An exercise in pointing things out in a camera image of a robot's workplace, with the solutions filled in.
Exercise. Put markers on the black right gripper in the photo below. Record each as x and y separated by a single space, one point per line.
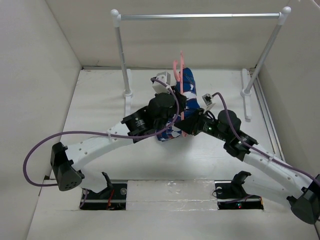
192 123

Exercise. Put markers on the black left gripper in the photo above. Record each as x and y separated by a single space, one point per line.
178 95

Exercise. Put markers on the blue patterned trousers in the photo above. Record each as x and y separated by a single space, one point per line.
191 104

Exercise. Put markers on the pink plastic hanger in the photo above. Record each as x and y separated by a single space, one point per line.
179 76

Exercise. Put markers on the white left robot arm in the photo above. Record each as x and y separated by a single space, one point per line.
68 162

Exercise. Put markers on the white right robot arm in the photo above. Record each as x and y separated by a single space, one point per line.
289 186

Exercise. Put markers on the white clothes rack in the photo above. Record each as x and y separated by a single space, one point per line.
246 80

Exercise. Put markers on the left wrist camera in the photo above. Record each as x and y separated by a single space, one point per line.
163 77

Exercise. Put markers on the aluminium side rail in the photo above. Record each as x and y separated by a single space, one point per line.
269 123

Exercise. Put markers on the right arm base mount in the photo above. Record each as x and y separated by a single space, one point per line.
230 194

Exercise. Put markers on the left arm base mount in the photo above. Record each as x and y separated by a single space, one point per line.
113 198

